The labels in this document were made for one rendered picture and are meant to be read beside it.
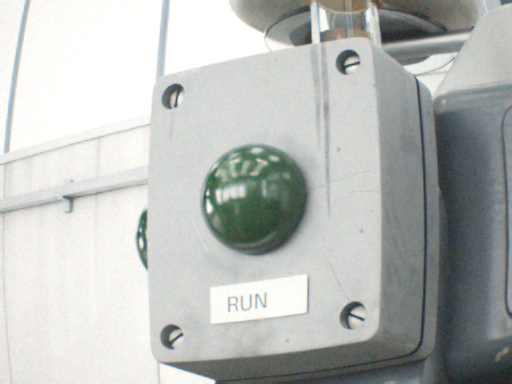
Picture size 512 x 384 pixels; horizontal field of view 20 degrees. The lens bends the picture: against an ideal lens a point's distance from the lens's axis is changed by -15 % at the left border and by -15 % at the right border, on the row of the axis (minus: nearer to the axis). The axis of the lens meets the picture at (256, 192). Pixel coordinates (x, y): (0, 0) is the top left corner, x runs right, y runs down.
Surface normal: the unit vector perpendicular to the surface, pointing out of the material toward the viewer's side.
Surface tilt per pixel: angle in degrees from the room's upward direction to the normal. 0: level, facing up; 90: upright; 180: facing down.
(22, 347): 90
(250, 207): 110
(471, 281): 90
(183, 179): 90
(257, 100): 90
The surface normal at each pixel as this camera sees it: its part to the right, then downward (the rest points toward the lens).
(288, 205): 0.57, 0.07
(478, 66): -0.99, -0.04
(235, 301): -0.50, -0.26
